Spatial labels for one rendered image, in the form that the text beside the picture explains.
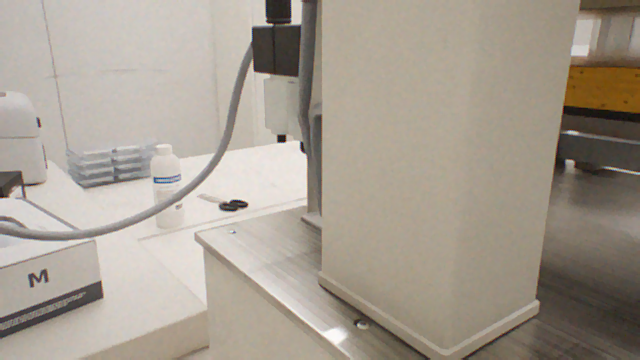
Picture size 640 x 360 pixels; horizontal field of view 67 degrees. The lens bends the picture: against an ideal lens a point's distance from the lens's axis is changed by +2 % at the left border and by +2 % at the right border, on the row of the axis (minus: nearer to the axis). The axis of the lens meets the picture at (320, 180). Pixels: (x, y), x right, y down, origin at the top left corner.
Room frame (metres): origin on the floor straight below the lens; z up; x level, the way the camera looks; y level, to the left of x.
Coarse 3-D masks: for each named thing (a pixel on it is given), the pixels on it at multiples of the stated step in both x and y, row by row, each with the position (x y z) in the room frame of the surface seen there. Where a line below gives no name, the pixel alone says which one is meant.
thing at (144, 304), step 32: (32, 192) 0.86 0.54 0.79; (64, 192) 0.86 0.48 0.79; (96, 224) 0.70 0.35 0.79; (128, 256) 0.58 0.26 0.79; (128, 288) 0.50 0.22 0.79; (160, 288) 0.50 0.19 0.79; (64, 320) 0.44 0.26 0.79; (96, 320) 0.43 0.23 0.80; (128, 320) 0.43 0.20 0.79; (160, 320) 0.43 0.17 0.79; (192, 320) 0.44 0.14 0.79; (0, 352) 0.39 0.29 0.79; (32, 352) 0.38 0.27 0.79; (64, 352) 0.38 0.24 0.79; (96, 352) 0.38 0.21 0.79; (128, 352) 0.40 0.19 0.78; (160, 352) 0.42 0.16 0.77; (192, 352) 0.44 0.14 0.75
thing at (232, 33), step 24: (216, 0) 2.79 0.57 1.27; (240, 0) 2.59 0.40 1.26; (264, 0) 2.59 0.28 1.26; (216, 24) 2.81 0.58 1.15; (240, 24) 2.60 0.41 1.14; (264, 24) 2.58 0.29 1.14; (288, 24) 2.68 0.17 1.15; (216, 48) 2.82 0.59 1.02; (240, 48) 2.61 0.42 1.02; (216, 72) 2.84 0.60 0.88; (240, 96) 2.63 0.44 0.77; (240, 120) 2.64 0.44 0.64; (264, 120) 2.57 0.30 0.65; (240, 144) 2.65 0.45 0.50; (264, 144) 2.57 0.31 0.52
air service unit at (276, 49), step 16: (272, 0) 0.47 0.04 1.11; (288, 0) 0.48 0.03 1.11; (272, 16) 0.47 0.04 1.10; (288, 16) 0.48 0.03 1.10; (256, 32) 0.48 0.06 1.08; (272, 32) 0.45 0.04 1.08; (288, 32) 0.43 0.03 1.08; (256, 48) 0.48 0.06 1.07; (272, 48) 0.46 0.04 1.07; (288, 48) 0.43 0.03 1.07; (256, 64) 0.48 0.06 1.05; (272, 64) 0.46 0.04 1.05; (288, 64) 0.43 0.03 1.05; (272, 80) 0.47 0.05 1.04; (288, 80) 0.47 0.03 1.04; (272, 96) 0.47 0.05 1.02; (288, 96) 0.44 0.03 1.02; (272, 112) 0.47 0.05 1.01; (288, 112) 0.44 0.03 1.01; (272, 128) 0.47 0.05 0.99; (288, 128) 0.44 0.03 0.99
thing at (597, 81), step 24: (600, 24) 0.36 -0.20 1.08; (624, 24) 0.35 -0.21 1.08; (600, 48) 0.36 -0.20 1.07; (624, 48) 0.35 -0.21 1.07; (576, 72) 0.30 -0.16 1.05; (600, 72) 0.29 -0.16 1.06; (624, 72) 0.28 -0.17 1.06; (576, 96) 0.30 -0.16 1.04; (600, 96) 0.29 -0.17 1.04; (624, 96) 0.28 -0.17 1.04; (576, 120) 0.30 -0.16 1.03; (600, 120) 0.29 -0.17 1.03; (624, 120) 0.28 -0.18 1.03
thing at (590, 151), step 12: (564, 132) 0.55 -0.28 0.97; (576, 132) 0.55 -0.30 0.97; (564, 144) 0.54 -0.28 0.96; (576, 144) 0.53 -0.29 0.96; (588, 144) 0.52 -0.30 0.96; (600, 144) 0.51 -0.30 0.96; (612, 144) 0.50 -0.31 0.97; (624, 144) 0.49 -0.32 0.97; (636, 144) 0.49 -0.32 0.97; (564, 156) 0.54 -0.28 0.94; (576, 156) 0.53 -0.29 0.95; (588, 156) 0.52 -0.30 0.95; (600, 156) 0.51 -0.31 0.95; (612, 156) 0.50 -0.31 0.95; (624, 156) 0.49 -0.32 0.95; (636, 156) 0.48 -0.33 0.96; (588, 168) 0.52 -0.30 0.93; (624, 168) 0.49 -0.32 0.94; (636, 168) 0.48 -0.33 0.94
